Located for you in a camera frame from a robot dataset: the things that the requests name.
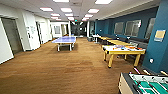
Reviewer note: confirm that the yellow air hockey table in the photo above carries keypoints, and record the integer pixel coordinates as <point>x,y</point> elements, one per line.
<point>123,50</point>

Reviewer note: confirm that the small white table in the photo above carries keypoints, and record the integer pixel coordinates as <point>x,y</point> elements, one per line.
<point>95,36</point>

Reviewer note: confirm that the dark grey sofa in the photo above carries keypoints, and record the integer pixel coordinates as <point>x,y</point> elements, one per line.
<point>138,42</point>

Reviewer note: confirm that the green exit sign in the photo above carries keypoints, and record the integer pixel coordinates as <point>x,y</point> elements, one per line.
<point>76,20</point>

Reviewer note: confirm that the white pillar outlet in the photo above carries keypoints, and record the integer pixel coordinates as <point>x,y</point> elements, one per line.
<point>151,60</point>

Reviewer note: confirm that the white double door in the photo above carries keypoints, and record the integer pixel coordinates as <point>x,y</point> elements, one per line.
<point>5,46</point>

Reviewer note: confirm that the ceiling light panel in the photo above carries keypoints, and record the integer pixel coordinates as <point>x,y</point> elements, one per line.
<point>46,9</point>
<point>103,1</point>
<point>93,11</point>
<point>66,10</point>
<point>60,1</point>

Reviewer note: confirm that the glass wall window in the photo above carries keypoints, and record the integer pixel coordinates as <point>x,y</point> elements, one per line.
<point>150,28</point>
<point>132,28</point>
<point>119,28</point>

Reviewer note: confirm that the grey metal door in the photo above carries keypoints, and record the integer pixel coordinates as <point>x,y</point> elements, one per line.
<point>12,35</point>

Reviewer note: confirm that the foosball table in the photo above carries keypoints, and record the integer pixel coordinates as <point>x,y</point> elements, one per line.
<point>146,85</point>

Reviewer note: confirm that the beige wall plaque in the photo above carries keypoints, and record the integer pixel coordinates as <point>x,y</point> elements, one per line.
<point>160,35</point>

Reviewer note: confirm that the blue ping pong table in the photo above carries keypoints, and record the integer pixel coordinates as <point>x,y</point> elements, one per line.
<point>65,40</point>

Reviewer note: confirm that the dark narrow door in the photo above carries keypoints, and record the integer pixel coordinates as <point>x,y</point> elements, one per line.
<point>39,32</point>

